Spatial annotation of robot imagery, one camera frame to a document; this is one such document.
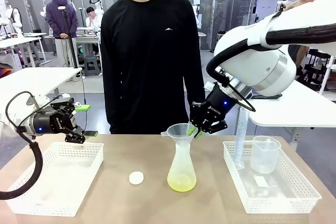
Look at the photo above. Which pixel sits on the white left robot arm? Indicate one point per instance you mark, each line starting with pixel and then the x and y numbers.
pixel 14 116

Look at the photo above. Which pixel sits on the white workbench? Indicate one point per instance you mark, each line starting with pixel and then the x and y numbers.
pixel 21 41

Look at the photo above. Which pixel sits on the clear plastic funnel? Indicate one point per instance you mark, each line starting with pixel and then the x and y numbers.
pixel 176 130

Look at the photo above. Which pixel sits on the black tripod stand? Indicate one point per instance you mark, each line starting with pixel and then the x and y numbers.
pixel 68 37

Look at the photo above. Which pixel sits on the small white robot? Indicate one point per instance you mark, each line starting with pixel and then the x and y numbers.
pixel 14 19

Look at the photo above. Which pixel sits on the grey step stool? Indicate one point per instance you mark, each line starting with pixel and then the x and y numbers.
pixel 92 65

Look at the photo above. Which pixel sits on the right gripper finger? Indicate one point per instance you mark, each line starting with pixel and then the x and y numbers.
pixel 215 127
pixel 195 115

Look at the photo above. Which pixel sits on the white perforated plastic basket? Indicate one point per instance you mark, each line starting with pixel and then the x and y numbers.
pixel 55 182
pixel 278 197

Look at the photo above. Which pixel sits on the translucent conical flask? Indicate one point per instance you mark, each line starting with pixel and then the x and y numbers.
pixel 181 171

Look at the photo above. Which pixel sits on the clear plastic beaker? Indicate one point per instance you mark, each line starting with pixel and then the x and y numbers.
pixel 265 155

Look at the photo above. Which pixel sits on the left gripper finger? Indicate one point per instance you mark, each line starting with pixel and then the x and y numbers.
pixel 65 104
pixel 76 134

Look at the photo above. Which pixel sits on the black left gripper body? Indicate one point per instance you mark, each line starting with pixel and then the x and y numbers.
pixel 50 121

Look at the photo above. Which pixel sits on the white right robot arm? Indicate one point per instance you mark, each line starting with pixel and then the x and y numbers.
pixel 262 58

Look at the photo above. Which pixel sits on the person's right forearm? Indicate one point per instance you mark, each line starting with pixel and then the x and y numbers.
pixel 110 103

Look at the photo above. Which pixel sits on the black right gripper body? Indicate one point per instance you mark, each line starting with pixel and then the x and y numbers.
pixel 219 103

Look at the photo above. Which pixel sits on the person in black sweater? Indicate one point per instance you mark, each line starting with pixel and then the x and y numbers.
pixel 147 51

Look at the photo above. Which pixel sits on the seated person in white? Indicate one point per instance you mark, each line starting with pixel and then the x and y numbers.
pixel 93 18

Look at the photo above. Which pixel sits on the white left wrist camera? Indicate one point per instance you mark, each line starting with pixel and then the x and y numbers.
pixel 40 100

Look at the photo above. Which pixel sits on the person's left forearm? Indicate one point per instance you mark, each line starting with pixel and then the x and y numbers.
pixel 195 85

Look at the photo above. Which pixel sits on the white table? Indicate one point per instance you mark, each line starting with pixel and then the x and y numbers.
pixel 296 111
pixel 39 77

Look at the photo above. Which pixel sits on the white round flask cap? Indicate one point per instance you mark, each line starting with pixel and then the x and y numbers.
pixel 136 178

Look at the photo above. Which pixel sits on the person in purple hoodie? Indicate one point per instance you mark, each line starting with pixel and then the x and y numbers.
pixel 61 19

